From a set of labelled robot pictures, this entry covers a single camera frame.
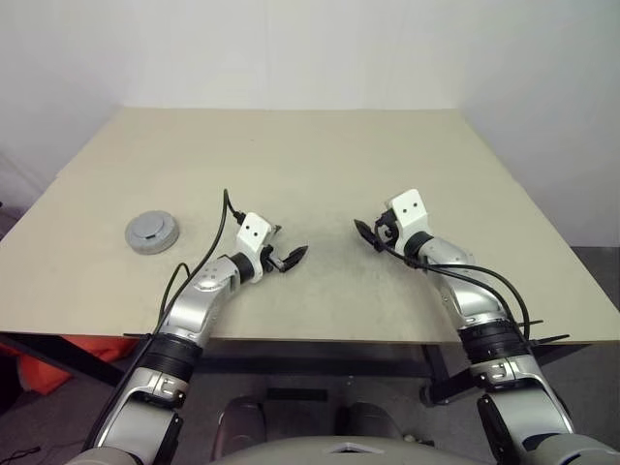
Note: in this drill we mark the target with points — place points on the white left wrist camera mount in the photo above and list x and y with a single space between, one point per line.
254 232

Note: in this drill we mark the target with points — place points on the grey round disc object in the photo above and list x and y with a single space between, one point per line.
150 247

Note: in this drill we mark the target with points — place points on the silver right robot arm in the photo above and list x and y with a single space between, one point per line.
470 300

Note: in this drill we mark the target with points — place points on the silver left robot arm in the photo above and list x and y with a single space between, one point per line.
189 310

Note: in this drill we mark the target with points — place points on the orange bag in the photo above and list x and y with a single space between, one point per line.
43 373

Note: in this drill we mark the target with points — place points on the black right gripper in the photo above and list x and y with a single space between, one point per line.
387 232

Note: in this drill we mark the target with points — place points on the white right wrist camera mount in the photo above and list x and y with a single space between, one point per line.
409 210

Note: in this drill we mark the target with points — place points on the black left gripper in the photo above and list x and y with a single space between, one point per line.
272 259

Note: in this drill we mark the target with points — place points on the grey robot torso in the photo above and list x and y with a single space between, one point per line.
290 451

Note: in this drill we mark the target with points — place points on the dark rounded shape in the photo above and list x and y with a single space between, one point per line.
242 419

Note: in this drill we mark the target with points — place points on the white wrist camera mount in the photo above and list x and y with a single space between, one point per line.
254 232
409 210

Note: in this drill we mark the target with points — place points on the black zip tie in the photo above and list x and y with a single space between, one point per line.
532 325
549 339
135 335

